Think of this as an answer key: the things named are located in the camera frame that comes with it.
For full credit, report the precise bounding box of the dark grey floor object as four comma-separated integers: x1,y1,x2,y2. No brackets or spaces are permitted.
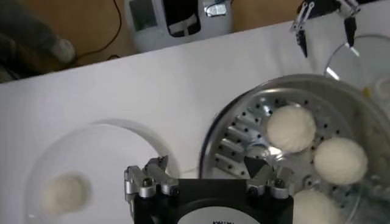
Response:
0,0,76,83

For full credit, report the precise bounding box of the black floor cable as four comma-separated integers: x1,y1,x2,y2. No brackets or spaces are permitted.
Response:
73,0,122,61

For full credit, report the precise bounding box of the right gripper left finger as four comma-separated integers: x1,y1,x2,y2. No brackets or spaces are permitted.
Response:
123,155,180,202

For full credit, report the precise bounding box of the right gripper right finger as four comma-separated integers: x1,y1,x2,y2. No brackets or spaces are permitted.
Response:
243,156,295,200

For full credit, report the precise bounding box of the glass pot lid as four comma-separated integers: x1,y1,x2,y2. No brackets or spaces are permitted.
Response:
324,33,390,101

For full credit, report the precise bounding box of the stainless steel steamer pot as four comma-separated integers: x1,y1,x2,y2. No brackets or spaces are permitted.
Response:
199,74,390,224

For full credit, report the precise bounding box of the white round plate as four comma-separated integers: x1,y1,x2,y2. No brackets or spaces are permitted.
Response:
24,118,181,224

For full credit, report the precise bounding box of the white steamed baozi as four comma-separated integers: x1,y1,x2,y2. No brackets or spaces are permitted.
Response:
265,105,317,153
292,189,344,224
41,173,92,215
313,136,369,186

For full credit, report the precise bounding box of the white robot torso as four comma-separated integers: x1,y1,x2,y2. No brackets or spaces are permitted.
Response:
123,0,235,53

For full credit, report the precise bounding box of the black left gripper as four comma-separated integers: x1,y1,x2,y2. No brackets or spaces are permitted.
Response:
289,0,363,58

